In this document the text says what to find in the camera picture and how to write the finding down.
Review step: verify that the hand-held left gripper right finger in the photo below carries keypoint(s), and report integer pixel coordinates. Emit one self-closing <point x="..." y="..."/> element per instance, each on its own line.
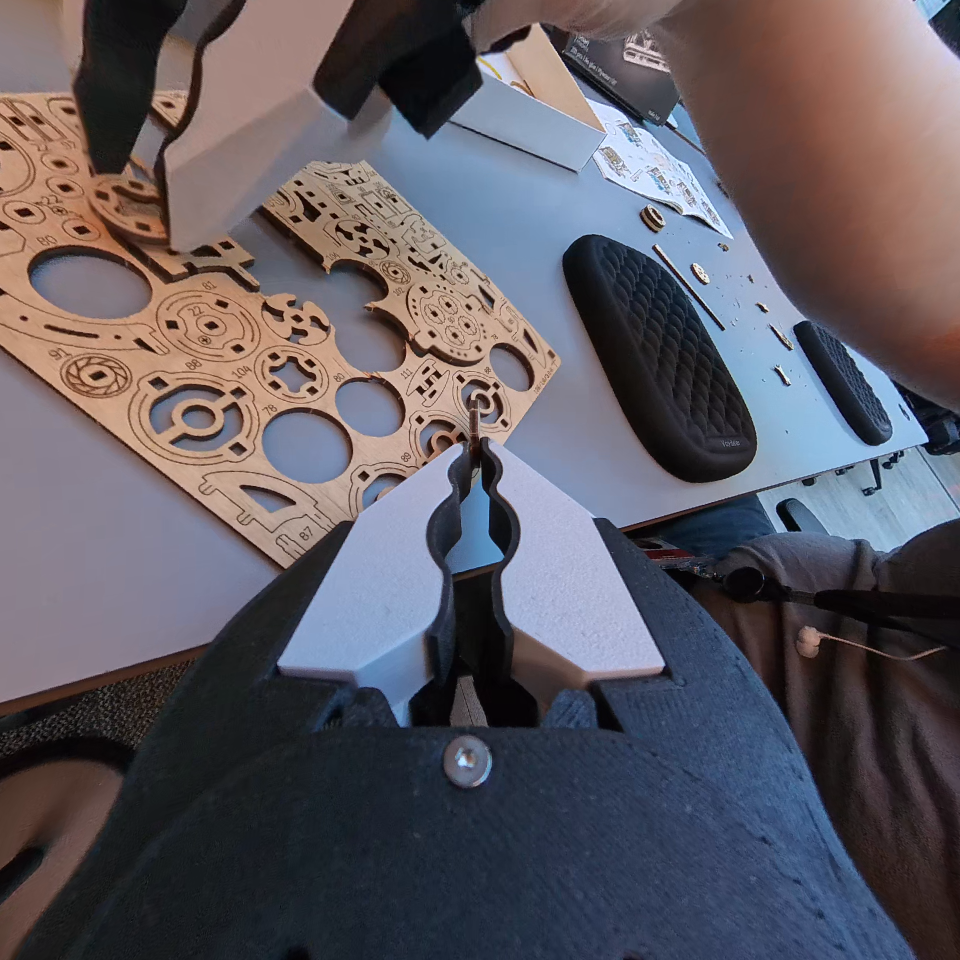
<point x="577" y="600"/>

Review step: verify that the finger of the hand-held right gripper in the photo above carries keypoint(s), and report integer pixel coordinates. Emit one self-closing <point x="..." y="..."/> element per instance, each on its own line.
<point x="120" y="75"/>
<point x="255" y="112"/>

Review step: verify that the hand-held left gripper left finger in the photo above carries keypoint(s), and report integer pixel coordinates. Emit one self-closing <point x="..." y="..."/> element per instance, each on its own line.
<point x="375" y="600"/>

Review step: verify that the round wooden gear disc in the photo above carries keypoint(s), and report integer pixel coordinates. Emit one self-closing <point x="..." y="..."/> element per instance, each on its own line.
<point x="112" y="206"/>

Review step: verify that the laser-cut wooden parts sheet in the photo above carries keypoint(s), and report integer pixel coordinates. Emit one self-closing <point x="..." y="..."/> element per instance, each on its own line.
<point x="241" y="373"/>

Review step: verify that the person's right forearm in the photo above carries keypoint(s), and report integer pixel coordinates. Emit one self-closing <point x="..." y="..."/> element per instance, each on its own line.
<point x="825" y="187"/>

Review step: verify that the person's right hand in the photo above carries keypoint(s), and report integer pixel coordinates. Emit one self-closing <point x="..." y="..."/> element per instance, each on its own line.
<point x="570" y="19"/>

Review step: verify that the red flat card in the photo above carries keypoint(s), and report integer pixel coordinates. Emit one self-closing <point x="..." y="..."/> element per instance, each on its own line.
<point x="675" y="556"/>

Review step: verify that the white cardboard box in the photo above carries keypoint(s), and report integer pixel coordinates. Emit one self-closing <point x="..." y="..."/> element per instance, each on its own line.
<point x="525" y="135"/>

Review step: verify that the plain wooden board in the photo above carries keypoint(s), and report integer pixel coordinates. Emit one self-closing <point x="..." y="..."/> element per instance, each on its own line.
<point x="555" y="75"/>

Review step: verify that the person's dark jeans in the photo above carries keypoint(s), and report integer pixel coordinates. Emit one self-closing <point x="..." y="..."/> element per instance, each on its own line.
<point x="720" y="525"/>

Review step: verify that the black wooden model box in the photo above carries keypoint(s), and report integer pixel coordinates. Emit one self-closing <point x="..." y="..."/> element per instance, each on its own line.
<point x="600" y="67"/>

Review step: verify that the black office chair base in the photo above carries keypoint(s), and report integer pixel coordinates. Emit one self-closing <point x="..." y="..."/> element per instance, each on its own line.
<point x="802" y="514"/>

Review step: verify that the large black wrist rest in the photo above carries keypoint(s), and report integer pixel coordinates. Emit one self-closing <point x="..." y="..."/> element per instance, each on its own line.
<point x="660" y="360"/>

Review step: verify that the printed instruction sheet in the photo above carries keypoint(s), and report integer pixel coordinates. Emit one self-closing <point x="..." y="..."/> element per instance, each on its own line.
<point x="645" y="161"/>

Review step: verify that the small wooden part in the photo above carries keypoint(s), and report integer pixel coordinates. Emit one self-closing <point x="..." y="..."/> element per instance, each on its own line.
<point x="782" y="373"/>
<point x="781" y="337"/>

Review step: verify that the person's brown shirt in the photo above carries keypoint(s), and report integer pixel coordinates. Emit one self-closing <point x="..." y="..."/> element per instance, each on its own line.
<point x="862" y="750"/>

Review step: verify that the thin wooden stick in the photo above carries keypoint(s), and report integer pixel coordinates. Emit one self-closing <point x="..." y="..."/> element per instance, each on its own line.
<point x="686" y="285"/>

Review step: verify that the small black wrist rest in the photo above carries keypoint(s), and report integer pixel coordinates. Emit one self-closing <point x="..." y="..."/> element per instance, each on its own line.
<point x="847" y="382"/>

